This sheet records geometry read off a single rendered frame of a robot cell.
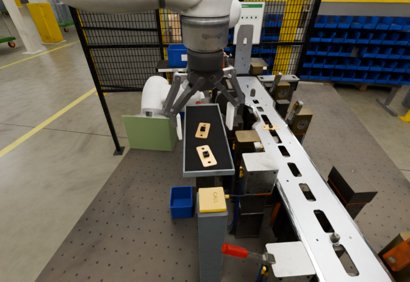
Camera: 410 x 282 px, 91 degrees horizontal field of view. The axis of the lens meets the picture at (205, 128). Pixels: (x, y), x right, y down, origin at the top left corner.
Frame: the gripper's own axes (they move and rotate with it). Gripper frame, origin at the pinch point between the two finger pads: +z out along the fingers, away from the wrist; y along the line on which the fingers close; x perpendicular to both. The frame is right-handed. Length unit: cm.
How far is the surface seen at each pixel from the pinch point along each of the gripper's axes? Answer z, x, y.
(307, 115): 23, 24, 60
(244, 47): 10, 97, 61
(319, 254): 25.7, -27.9, 22.2
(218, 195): 10.0, -13.6, -0.8
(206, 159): 9.9, -1.4, 0.0
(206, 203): 9.9, -14.9, -4.3
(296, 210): 26.0, -15.4, 24.7
